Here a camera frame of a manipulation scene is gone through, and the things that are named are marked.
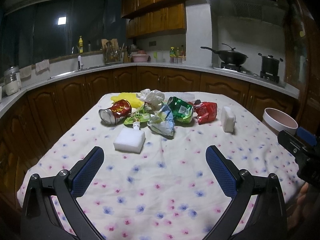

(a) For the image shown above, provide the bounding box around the white sponge block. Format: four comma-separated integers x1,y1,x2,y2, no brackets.
220,106,236,133
113,127,145,153

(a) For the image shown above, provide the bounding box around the white sponge block front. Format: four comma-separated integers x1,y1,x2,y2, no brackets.
113,127,145,153

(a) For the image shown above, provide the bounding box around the red snack wrapper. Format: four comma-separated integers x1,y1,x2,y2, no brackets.
194,102,217,125

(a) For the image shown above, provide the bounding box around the crushed green can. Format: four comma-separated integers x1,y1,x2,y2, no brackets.
167,96,194,124

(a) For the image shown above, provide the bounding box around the green yellow drink pouch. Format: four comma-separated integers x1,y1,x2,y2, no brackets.
124,105,150,130

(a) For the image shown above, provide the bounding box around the grey plastic bag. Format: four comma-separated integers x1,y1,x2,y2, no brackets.
136,88,165,110

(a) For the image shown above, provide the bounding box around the white pink trash bin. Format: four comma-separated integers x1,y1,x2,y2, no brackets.
263,108,298,135

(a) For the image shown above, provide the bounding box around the kitchen faucet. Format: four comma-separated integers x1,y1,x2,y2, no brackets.
78,55,84,70

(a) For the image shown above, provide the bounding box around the person right hand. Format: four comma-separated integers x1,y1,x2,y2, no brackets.
297,183,312,206

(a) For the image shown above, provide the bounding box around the gas stove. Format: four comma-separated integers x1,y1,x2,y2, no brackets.
212,63,286,88

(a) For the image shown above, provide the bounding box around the floral white tablecloth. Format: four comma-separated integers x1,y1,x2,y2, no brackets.
17,92,303,239

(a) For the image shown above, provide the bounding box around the black stock pot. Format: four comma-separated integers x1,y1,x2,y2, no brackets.
258,53,284,75

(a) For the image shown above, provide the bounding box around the crushed red can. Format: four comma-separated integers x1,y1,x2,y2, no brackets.
99,99,132,125

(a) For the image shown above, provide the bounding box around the crumpled blue white wrapper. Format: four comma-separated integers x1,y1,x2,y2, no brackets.
148,105,175,137

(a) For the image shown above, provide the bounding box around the yellow cloth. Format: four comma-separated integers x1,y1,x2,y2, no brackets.
111,92,144,108

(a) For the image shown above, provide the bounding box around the black wok with lid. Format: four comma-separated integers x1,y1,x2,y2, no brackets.
201,43,248,66

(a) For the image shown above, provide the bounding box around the wooden glass door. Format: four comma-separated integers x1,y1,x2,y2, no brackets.
284,0,319,135

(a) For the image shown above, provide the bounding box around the utensil rack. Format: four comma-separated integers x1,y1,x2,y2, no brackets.
101,38,122,64

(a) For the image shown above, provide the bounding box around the green condiment bottle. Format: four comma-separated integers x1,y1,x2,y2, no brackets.
169,47,176,63

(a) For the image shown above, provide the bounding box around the yellow bottle on sill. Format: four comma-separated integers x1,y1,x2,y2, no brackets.
78,36,84,54

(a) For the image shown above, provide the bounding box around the pink basin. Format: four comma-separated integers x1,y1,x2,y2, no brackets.
132,50,149,62

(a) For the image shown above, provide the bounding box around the range hood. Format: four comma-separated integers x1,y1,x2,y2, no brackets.
206,0,289,12

